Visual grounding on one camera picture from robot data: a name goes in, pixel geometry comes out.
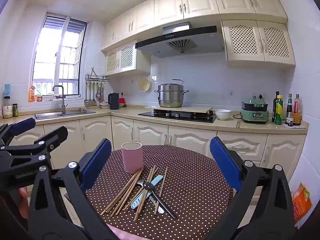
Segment cream base kitchen cabinets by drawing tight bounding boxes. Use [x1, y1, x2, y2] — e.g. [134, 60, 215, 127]
[10, 115, 307, 180]

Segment pink cup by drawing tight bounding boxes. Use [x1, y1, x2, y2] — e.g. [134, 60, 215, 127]
[121, 141, 144, 174]

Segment cream wall cabinet row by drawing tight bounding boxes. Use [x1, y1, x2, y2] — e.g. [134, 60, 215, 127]
[101, 0, 288, 52]

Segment black range hood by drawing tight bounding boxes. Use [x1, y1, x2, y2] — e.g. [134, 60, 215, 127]
[135, 22, 224, 58]

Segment pile of wooden chopsticks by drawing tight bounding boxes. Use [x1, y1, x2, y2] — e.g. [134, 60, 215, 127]
[100, 165, 168, 221]

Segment light blue sheathed knife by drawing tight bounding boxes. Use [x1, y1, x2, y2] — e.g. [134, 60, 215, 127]
[130, 175, 164, 209]

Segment black handled kitchen tool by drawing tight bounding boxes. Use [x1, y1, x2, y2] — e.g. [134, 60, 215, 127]
[143, 182, 178, 219]

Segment kitchen window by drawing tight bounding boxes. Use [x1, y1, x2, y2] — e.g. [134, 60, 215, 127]
[32, 12, 88, 98]

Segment metal sink faucet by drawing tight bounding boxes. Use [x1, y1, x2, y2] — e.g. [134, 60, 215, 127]
[52, 85, 68, 114]

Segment green yellow label bottle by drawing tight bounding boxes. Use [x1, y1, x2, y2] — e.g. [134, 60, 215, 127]
[274, 95, 284, 125]

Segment stainless steel sink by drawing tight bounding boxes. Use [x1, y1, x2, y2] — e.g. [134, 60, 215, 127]
[34, 109, 96, 120]

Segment orange plastic bag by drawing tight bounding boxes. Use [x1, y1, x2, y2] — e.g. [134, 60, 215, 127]
[291, 182, 313, 224]

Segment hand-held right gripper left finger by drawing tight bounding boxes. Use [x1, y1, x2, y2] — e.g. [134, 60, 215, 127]
[29, 138, 118, 240]

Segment black gas stove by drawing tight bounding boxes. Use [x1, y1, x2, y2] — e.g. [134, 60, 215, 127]
[138, 108, 217, 123]

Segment white bowl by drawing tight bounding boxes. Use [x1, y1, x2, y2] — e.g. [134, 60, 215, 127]
[214, 109, 232, 120]

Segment dark sauce bottle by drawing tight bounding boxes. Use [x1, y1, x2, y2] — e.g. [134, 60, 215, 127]
[286, 93, 294, 127]

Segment metal spoon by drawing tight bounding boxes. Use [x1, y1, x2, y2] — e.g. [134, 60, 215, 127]
[136, 179, 165, 215]

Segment pale yellow round wall basket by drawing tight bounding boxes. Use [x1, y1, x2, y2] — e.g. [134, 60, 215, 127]
[138, 76, 152, 91]

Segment beige stove cover board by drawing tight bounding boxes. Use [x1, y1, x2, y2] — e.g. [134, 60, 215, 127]
[172, 106, 213, 114]

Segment small lattice door wall cabinet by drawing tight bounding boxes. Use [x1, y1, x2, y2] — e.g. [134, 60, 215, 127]
[105, 39, 152, 76]

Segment large lattice door wall cabinet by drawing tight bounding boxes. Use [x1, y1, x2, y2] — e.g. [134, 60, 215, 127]
[221, 20, 296, 68]

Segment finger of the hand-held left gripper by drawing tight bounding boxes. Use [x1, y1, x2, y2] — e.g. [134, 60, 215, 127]
[0, 126, 69, 165]
[0, 117, 36, 147]

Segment green electric cooker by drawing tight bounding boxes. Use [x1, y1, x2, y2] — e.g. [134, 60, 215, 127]
[240, 94, 270, 124]

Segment stainless steel steamer pot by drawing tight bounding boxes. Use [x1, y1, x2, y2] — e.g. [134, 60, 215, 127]
[154, 79, 189, 108]

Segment red label sauce bottle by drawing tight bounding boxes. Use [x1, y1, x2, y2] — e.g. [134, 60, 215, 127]
[293, 94, 302, 126]

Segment metal wall utensil rack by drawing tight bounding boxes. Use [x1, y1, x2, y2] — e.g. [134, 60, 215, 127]
[84, 67, 110, 83]

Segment black electric kettle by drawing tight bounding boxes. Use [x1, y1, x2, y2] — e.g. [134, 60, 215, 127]
[108, 92, 120, 110]

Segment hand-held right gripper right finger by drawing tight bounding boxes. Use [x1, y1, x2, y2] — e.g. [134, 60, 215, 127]
[209, 136, 294, 240]

